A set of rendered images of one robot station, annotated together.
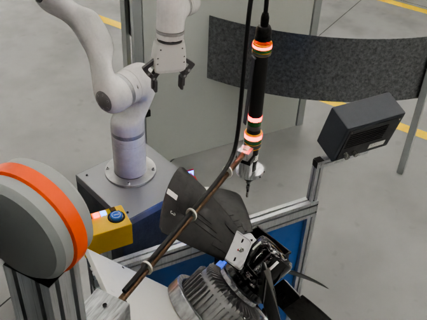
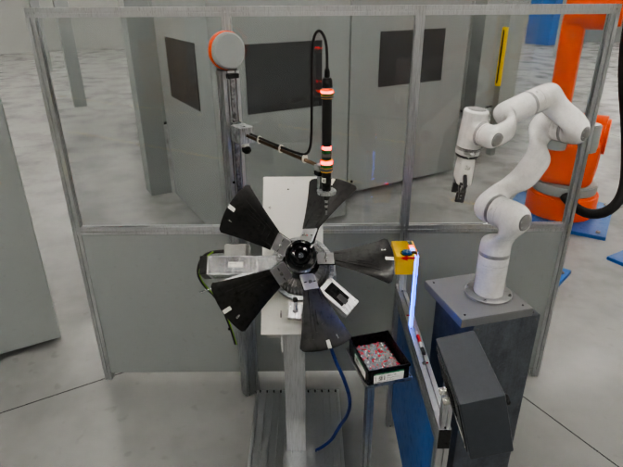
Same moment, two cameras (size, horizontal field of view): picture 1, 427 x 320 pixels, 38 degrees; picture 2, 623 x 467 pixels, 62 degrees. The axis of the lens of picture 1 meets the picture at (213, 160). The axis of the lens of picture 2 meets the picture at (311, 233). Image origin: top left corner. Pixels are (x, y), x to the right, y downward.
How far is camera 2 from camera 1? 2.62 m
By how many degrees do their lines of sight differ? 94
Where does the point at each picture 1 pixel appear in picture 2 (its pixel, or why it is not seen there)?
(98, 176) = not seen: hidden behind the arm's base
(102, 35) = (521, 165)
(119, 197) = (453, 283)
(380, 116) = (453, 372)
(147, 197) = (449, 293)
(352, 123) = (443, 343)
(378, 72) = not seen: outside the picture
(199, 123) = not seen: outside the picture
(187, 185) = (340, 190)
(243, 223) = (343, 261)
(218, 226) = (317, 214)
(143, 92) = (493, 218)
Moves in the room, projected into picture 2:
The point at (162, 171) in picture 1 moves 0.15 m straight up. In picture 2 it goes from (484, 308) to (489, 274)
